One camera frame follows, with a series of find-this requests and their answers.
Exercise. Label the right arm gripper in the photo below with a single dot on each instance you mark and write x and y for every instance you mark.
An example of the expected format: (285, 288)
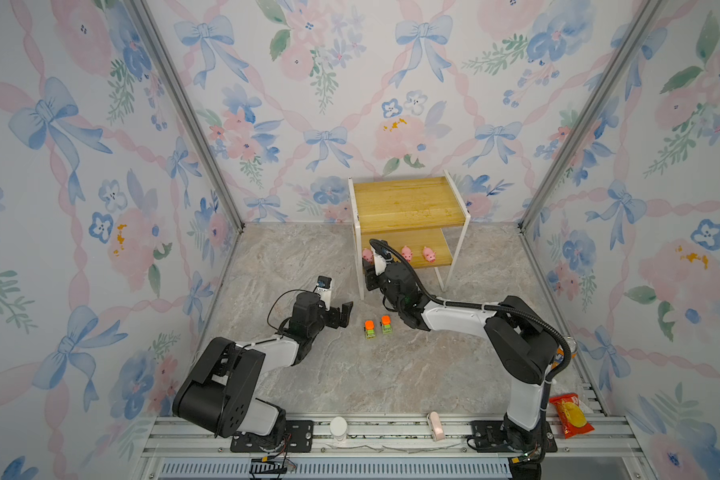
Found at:
(371, 279)

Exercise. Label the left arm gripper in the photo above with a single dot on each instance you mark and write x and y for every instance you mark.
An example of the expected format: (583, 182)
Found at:
(334, 321)

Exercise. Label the pink toy pig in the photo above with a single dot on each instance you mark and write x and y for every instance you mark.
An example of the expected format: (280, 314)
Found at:
(367, 255)
(407, 253)
(429, 255)

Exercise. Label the orange green toy truck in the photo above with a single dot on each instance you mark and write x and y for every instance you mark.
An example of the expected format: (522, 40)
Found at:
(370, 329)
(386, 324)

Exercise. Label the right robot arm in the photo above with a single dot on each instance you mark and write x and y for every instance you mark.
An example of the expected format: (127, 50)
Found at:
(530, 351)

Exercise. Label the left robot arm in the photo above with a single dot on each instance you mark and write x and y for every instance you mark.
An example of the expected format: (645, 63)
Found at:
(218, 394)

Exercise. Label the white round cap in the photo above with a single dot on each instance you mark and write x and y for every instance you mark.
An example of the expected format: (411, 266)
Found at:
(338, 427)

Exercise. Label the pink eraser block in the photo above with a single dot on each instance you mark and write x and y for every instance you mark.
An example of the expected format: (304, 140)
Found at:
(436, 427)

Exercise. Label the orange soda can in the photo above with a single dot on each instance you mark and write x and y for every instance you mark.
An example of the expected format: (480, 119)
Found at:
(572, 348)

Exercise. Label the red snack bag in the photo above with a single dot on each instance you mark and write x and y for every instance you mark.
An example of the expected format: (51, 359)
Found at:
(573, 420)

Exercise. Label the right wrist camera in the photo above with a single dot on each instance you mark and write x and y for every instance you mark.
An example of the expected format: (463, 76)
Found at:
(381, 259)

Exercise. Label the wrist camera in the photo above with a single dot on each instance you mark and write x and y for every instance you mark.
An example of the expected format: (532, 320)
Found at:
(323, 289)
(381, 259)

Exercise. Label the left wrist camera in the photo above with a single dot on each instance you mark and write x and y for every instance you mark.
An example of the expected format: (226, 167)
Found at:
(323, 289)

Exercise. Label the white frame wooden shelf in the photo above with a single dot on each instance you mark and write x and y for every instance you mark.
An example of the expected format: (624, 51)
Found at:
(424, 212)

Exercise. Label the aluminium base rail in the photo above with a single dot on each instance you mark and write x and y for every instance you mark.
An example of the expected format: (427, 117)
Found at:
(386, 446)

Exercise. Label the aluminium corner post left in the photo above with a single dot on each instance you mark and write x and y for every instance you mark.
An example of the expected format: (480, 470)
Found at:
(154, 43)

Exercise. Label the aluminium corner post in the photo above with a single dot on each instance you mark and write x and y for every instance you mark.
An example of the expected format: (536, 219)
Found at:
(634, 36)
(154, 43)

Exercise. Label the aluminium corner post right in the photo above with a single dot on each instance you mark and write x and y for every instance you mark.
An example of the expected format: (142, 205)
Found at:
(634, 36)

